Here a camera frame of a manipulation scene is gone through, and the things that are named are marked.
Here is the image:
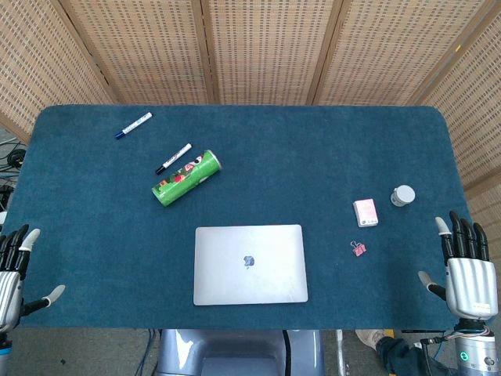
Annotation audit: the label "blue hanging cable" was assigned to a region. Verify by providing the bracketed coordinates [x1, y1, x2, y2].
[137, 328, 158, 376]

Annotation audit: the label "beige shoe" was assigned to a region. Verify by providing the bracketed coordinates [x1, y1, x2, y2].
[355, 328, 392, 353]

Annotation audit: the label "grey robot torso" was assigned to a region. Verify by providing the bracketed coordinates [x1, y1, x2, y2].
[156, 328, 326, 376]

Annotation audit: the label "green chips can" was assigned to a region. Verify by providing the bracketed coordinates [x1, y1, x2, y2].
[151, 149, 223, 208]

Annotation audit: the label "metal table leg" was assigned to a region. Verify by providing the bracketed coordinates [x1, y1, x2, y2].
[335, 329, 351, 376]

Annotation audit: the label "blue jeans leg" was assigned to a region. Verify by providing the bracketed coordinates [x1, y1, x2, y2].
[377, 334, 463, 376]

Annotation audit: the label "pink card box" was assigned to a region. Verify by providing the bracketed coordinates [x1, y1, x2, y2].
[352, 197, 380, 229]

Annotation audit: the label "small white jar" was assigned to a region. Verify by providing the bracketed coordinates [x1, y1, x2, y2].
[390, 185, 416, 208]

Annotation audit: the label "white marker black cap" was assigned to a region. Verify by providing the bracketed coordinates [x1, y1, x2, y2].
[155, 143, 193, 175]

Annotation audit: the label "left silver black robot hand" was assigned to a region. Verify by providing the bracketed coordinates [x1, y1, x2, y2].
[0, 223, 66, 334]

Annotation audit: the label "blue table mat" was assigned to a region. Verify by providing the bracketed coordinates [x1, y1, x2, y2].
[0, 104, 496, 331]

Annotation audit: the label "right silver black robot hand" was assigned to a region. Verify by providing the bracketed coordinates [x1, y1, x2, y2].
[417, 211, 497, 319]

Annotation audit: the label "black floor cables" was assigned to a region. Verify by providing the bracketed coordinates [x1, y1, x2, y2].
[0, 139, 29, 220]

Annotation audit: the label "silver laptop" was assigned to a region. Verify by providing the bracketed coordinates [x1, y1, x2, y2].
[193, 224, 309, 307]

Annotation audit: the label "white marker blue cap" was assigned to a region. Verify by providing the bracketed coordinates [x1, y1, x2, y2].
[114, 112, 153, 140]

